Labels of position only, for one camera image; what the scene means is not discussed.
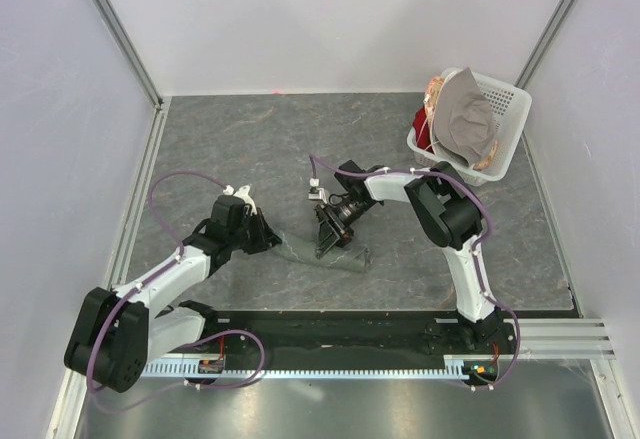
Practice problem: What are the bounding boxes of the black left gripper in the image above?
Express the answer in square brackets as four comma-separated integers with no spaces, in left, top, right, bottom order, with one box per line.
[228,208,281,255]

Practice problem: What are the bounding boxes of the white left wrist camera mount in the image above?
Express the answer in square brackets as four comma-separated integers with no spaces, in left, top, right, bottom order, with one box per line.
[223,184,257,215]

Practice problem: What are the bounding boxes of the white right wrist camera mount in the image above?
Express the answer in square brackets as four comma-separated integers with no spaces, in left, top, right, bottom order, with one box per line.
[308,178,330,204]

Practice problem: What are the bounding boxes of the slotted cable duct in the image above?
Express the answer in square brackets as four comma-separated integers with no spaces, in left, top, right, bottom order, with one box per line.
[142,354,497,380]

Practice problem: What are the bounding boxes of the grey-green cloth napkin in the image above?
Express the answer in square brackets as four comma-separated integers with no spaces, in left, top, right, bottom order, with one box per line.
[271,230,371,273]

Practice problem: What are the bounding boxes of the grey cloth in basket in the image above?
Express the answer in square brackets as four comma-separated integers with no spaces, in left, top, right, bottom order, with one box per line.
[431,68,497,167]

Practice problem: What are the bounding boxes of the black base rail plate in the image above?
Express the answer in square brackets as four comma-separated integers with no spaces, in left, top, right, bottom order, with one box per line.
[159,308,516,360]

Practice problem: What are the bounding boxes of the patterned pink cloth in basket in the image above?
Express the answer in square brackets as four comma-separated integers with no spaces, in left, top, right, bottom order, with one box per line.
[423,76,445,112]

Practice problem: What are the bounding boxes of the left aluminium frame post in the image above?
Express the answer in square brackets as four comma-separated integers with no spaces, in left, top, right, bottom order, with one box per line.
[69,0,166,108]

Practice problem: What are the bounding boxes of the aluminium frame post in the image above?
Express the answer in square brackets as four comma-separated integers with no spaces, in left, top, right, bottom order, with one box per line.
[69,0,166,108]
[515,0,579,89]

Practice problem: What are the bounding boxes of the right aluminium frame post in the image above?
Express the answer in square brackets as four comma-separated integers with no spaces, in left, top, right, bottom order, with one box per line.
[515,0,579,89]

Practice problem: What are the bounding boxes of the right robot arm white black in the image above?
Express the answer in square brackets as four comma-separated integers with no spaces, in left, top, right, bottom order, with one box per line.
[309,160,499,353]

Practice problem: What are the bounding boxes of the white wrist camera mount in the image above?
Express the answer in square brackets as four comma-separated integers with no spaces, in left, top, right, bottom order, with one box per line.
[308,178,330,204]
[223,184,257,215]

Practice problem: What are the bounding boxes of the red cloth in basket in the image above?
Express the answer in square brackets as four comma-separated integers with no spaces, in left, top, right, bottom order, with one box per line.
[412,108,433,152]

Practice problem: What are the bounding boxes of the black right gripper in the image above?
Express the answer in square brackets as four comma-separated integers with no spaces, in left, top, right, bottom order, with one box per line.
[314,196,372,259]

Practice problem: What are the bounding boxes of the white plastic basket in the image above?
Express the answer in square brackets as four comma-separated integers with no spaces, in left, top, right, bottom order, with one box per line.
[406,72,532,186]

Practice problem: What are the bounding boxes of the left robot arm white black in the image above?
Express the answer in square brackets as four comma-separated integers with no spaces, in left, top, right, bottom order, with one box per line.
[63,195,282,393]

